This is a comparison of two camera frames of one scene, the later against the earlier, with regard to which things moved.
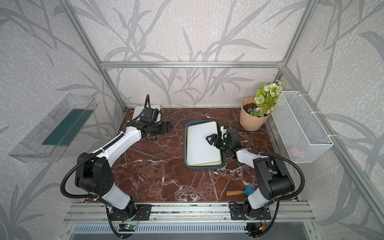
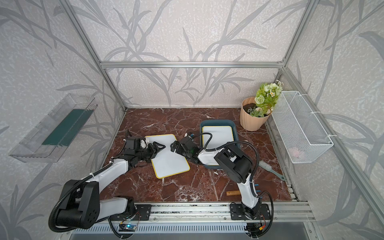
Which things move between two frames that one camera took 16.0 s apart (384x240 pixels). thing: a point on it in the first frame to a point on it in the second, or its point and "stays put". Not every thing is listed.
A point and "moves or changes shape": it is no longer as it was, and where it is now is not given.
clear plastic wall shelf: x=50 y=140 stays put
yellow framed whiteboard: x=138 y=111 to x=166 y=162
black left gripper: x=164 y=128 to x=153 y=152
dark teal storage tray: x=198 y=154 moves or changes shape
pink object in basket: x=294 y=150 stays put
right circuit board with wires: x=255 y=229 stays put
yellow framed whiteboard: x=199 y=151 moves or changes shape
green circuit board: x=127 y=227 stays put
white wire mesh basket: x=302 y=136 stays put
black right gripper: x=216 y=141 to x=174 y=145
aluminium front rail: x=281 y=213 stays put
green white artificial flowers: x=266 y=96 stays put
